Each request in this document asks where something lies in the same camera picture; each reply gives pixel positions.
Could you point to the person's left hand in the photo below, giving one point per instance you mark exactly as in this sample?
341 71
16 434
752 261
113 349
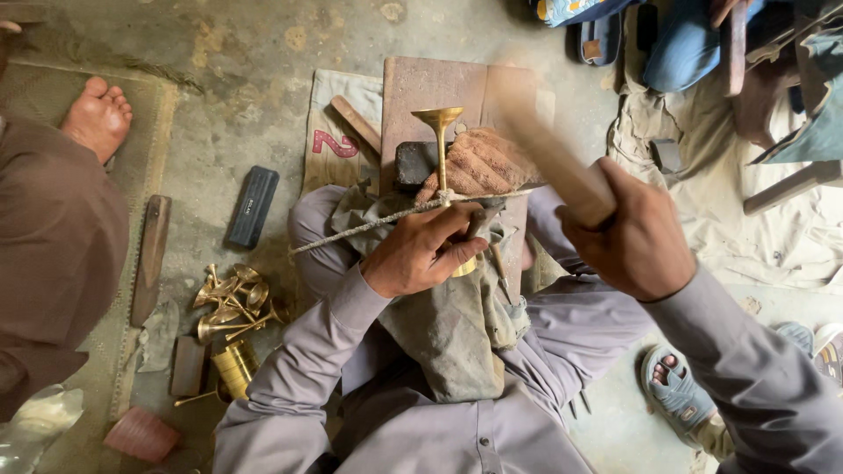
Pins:
408 253

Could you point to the person's right hand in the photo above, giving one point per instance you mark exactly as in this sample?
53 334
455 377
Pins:
635 243

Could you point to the dark metal chisel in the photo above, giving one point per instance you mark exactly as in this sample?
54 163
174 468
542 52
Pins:
475 224

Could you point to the tall brass goblet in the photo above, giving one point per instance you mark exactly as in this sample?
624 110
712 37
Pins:
440 141

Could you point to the wooden mallet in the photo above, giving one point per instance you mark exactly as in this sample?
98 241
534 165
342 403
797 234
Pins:
553 155

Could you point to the white floor cloth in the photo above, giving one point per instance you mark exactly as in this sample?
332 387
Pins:
711 197

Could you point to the dark metal block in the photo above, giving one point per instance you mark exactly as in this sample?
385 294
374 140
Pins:
415 164

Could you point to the grey-green lap cloth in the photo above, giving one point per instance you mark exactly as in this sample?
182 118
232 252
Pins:
448 336

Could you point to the small dark block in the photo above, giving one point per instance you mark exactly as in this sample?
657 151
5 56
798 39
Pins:
666 155

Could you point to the small metal punch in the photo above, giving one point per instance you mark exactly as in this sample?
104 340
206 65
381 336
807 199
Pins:
500 270

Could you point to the orange-brown towel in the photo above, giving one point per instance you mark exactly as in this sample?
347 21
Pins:
484 164

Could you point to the white sack with red print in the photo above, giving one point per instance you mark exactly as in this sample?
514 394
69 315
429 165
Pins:
332 145

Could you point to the wooden stick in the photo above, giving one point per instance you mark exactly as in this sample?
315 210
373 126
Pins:
355 122

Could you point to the black ribbed case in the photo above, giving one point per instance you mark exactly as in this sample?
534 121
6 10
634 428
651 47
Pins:
253 207

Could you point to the grey sandal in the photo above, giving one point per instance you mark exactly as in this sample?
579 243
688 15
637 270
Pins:
681 398
795 336

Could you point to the metal points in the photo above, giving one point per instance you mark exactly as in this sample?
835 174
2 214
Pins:
579 403

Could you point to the brown wooden board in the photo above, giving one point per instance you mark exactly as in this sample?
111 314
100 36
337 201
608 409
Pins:
428 85

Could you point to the pile of brass goblets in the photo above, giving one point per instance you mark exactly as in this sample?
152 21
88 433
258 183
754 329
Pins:
230 303

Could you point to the blue slipper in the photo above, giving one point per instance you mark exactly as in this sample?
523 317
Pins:
600 39

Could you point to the stack of brass bowls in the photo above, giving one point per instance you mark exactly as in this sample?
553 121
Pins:
236 368

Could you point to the wooden stool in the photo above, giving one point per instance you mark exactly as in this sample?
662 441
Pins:
790 99

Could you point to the white patterned sandal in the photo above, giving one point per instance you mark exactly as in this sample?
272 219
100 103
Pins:
830 355

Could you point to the patterned blue fabric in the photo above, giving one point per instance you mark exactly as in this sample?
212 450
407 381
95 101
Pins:
579 10

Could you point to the brown wooden block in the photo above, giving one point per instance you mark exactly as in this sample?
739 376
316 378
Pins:
188 365

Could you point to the thin brass stem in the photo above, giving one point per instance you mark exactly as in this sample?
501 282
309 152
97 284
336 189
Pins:
194 397

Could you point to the grey plastic scrap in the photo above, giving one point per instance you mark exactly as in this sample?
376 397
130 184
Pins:
158 339

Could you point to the woven floor mat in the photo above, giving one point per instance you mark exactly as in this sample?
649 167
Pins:
141 131

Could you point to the pink ribbed block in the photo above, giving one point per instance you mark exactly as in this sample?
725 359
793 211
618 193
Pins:
141 434

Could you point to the clear plastic bag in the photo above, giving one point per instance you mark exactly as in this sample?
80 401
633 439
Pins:
33 428

